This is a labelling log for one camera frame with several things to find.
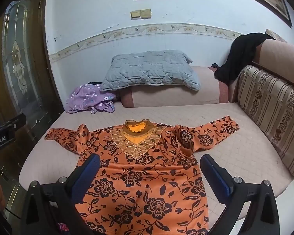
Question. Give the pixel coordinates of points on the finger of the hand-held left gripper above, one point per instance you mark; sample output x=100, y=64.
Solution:
x=16, y=122

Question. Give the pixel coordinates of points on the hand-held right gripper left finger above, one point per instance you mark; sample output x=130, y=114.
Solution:
x=87, y=176

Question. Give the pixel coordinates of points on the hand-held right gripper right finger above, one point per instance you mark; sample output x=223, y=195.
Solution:
x=215, y=178

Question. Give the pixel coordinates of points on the orange black floral shirt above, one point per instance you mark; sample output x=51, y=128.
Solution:
x=147, y=176

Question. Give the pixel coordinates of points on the beige checked sofa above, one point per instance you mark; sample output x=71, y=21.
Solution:
x=235, y=151

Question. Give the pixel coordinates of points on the wooden stained glass door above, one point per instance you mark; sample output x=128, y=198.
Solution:
x=17, y=66

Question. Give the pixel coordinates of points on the purple floral cloth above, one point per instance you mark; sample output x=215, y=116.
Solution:
x=87, y=98

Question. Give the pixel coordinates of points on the striped floral back cushion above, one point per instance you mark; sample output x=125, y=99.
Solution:
x=272, y=112

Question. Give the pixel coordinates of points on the pink beige sofa armrest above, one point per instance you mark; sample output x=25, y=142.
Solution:
x=171, y=95

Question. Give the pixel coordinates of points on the small dark object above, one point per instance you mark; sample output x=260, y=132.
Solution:
x=215, y=65

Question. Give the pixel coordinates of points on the grey quilted pillow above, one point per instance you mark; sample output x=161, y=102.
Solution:
x=149, y=69

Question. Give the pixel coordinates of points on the black cloth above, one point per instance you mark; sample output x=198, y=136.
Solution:
x=240, y=51

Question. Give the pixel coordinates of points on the small striped cushion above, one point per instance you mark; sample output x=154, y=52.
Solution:
x=276, y=35

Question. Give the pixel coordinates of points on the beige wall switch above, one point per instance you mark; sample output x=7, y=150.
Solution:
x=135, y=14
x=146, y=13

